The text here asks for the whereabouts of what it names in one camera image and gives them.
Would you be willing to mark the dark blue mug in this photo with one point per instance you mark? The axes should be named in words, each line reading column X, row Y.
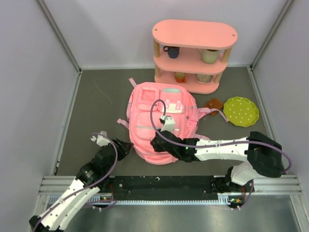
column 172, row 51

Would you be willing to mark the brown leather wallet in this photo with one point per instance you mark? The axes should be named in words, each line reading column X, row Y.
column 214, row 103

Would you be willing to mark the green polka dot plate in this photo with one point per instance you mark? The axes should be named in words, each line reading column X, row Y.
column 241, row 111

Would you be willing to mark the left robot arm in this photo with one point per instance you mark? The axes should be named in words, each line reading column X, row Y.
column 90, row 179

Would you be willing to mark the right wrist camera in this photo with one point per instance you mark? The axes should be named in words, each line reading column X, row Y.
column 168, row 123

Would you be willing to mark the patterned flower-shaped bowl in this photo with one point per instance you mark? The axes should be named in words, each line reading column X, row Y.
column 204, row 78

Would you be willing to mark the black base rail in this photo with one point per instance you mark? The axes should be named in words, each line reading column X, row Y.
column 173, row 187

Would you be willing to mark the white cable duct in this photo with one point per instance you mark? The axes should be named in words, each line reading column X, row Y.
column 220, row 199

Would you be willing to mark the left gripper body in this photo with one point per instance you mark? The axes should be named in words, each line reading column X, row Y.
column 109, row 165

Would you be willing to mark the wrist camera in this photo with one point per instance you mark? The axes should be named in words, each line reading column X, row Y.
column 168, row 123
column 100, row 138

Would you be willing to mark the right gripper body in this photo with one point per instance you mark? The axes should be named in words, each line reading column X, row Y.
column 159, row 148

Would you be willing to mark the pink three-tier wooden shelf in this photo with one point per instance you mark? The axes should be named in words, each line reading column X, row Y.
column 189, row 36

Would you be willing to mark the orange cup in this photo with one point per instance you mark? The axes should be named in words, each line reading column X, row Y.
column 180, row 77

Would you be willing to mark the beige ceramic mug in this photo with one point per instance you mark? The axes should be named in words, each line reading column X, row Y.
column 208, row 56

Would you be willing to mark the pink student backpack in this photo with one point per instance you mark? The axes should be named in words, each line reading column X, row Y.
column 143, row 118

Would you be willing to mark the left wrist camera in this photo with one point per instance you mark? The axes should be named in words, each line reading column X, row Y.
column 100, row 138

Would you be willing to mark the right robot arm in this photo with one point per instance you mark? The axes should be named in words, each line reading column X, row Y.
column 258, row 154

